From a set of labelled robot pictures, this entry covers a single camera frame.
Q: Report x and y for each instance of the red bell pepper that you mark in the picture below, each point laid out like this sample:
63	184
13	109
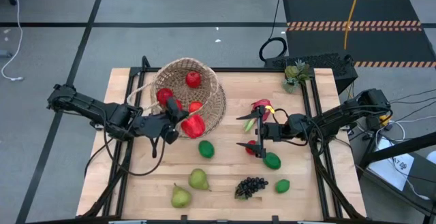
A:
193	126

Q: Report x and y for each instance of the small light green lime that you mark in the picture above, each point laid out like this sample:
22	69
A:
282	186

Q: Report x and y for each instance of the black metal beam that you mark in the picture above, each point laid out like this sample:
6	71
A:
398	149

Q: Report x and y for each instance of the black hazard-striped floor mat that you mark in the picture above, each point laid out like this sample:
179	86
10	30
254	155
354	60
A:
354	9

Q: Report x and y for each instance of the black perforated equipment box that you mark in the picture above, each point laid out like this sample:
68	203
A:
320	64

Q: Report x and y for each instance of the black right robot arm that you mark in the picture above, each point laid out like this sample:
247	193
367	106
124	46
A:
347	113

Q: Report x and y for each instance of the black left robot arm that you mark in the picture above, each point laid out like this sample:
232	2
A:
88	106

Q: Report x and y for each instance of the yellow tag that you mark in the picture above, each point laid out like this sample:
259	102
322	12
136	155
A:
269	109

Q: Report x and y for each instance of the small green succulent plant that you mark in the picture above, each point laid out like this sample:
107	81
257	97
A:
295	76

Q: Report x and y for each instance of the black frame clip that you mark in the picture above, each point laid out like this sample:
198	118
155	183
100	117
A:
275	219
184	219

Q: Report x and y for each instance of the black grape bunch with leaf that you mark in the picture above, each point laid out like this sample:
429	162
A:
250	187

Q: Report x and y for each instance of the small red apple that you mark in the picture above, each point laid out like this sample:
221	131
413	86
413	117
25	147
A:
252	151

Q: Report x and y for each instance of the black aluminium table frame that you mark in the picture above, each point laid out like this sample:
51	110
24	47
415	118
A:
245	69

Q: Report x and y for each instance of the pink dragon fruit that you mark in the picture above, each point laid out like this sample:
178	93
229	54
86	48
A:
262	104

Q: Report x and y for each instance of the white paper sheet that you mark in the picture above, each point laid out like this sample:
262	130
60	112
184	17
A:
391	164

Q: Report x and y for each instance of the dark green lime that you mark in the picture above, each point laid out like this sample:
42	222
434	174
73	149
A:
206	149
271	160

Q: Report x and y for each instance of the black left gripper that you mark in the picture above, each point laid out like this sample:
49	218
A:
153	127

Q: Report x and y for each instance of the red apple with yellow blush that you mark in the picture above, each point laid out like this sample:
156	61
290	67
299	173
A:
195	106

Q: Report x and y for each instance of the green speckled pear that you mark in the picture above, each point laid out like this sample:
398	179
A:
180	197
198	179

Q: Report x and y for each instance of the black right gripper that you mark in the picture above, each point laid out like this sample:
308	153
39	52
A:
276	132

